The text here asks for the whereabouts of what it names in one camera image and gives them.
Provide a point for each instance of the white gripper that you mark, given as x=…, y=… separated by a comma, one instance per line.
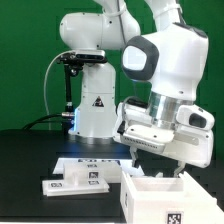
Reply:
x=193, y=139

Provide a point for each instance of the white cabinet box body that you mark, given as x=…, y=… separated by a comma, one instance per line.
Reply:
x=149, y=200

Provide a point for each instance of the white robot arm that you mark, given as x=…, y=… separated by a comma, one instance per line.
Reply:
x=171, y=59

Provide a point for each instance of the white cabinet block part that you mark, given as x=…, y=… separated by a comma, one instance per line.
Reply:
x=109, y=171

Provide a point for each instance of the white flat cabinet panel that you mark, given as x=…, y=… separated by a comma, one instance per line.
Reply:
x=52, y=188

